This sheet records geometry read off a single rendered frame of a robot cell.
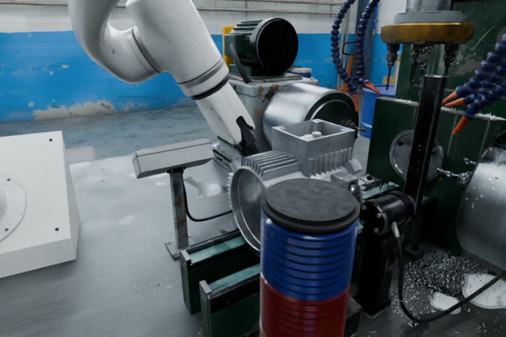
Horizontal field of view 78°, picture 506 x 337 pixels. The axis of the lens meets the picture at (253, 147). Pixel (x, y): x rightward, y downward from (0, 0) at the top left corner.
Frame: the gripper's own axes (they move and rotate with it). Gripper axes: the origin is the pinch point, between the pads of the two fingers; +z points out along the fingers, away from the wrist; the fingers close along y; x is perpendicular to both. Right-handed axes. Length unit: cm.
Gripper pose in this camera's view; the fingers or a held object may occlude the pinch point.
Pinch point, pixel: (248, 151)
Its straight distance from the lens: 60.4
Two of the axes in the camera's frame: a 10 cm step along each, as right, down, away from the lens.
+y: 5.2, 2.9, -8.1
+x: 7.4, -6.2, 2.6
